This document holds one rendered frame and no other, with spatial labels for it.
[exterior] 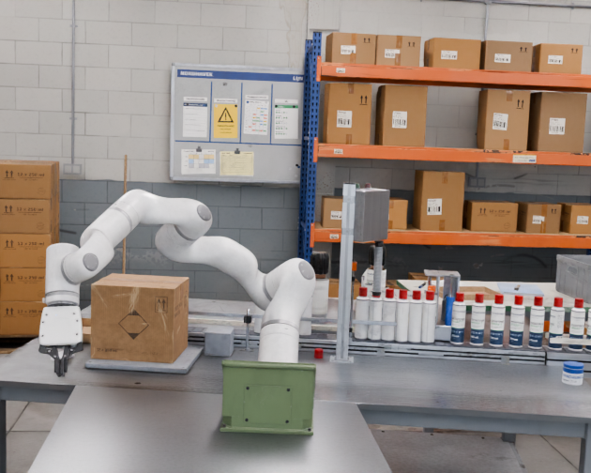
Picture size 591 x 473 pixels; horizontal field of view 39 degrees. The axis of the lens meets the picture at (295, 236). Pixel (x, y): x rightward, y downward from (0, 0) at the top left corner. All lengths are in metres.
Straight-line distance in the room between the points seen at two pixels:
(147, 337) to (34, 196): 3.38
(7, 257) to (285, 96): 2.81
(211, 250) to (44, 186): 3.81
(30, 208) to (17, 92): 1.76
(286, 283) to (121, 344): 0.74
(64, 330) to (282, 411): 0.66
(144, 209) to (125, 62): 5.26
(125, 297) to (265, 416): 0.83
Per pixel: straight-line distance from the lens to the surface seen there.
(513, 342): 3.32
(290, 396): 2.35
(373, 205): 3.07
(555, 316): 3.33
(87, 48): 7.65
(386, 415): 2.73
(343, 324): 3.12
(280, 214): 7.60
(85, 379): 2.88
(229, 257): 2.50
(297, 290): 2.55
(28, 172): 6.23
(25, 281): 6.31
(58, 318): 2.14
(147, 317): 2.96
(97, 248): 2.14
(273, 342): 2.47
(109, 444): 2.32
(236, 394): 2.36
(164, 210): 2.41
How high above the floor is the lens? 1.66
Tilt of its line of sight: 7 degrees down
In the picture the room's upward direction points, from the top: 2 degrees clockwise
